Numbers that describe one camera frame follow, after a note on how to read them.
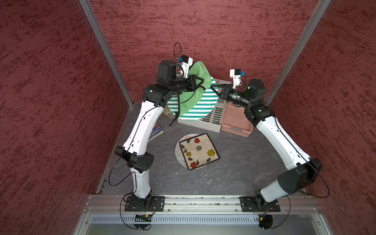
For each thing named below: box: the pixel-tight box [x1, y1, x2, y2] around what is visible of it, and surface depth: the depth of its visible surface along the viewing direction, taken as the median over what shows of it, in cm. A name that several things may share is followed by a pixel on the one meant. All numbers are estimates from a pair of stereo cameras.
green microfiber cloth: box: [179, 61, 212, 117], surface depth 65 cm
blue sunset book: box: [147, 121, 164, 141], surface depth 103 cm
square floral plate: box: [179, 133, 221, 170], surface depth 94 cm
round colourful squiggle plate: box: [174, 133, 207, 170], surface depth 94 cm
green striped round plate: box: [167, 76, 219, 121], surface depth 66 cm
